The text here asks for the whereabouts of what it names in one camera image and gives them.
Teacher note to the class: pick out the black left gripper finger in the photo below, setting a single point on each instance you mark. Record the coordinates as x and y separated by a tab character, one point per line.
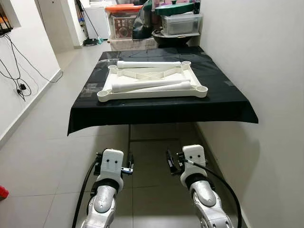
98	161
130	160

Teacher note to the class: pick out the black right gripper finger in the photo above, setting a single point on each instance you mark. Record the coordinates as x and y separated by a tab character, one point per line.
169	159

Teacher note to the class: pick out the white plastic children table top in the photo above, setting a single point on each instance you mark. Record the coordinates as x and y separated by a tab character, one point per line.
152	94

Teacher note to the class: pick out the black tablecloth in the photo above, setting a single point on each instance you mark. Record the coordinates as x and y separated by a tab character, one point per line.
156	107

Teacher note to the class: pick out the red plastic object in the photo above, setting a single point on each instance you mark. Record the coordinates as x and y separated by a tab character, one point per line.
3	192

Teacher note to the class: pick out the black power adapter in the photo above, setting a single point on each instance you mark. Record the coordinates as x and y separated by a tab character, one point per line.
22	87

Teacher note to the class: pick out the beige patterned box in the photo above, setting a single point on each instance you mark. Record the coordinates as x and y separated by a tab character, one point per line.
128	44

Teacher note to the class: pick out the black head mop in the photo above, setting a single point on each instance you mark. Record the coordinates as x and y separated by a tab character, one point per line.
90	42

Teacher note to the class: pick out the black round bowl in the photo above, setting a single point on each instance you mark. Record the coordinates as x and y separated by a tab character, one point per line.
166	39

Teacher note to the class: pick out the orange lid storage box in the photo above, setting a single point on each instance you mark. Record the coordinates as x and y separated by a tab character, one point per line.
121	26

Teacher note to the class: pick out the clear plastic storage box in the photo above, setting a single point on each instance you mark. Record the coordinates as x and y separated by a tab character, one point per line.
183	24

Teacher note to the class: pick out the white appliance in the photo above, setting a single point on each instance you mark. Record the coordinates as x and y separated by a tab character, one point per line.
97	21

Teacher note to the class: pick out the green round lid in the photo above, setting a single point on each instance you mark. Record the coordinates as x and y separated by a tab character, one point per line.
173	8

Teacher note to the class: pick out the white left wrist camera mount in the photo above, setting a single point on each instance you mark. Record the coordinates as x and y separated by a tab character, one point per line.
113	164

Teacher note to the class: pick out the grey metal table frame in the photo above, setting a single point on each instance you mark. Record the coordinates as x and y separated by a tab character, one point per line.
129	142

